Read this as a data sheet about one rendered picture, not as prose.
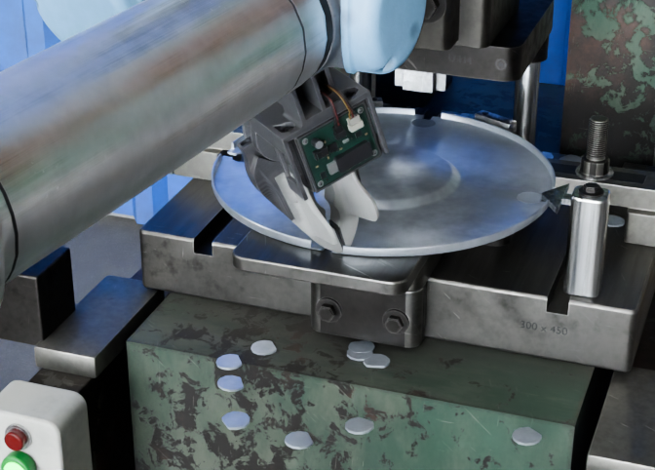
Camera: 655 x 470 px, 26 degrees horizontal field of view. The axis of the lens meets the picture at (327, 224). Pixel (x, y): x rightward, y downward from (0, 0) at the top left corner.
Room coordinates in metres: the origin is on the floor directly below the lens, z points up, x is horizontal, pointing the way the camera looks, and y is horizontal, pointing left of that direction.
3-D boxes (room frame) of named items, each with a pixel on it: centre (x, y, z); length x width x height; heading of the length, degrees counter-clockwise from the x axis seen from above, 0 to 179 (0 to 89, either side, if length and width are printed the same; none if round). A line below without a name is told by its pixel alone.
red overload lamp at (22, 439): (0.96, 0.25, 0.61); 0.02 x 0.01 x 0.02; 71
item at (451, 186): (1.10, -0.05, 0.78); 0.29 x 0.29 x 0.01
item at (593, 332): (1.22, -0.09, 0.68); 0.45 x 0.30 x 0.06; 71
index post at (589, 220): (1.04, -0.21, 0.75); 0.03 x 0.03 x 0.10; 71
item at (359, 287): (1.05, -0.03, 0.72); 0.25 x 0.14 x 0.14; 161
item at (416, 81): (1.21, -0.09, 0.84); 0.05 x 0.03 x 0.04; 71
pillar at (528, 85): (1.25, -0.19, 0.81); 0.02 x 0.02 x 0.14
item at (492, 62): (1.22, -0.09, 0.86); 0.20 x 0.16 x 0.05; 71
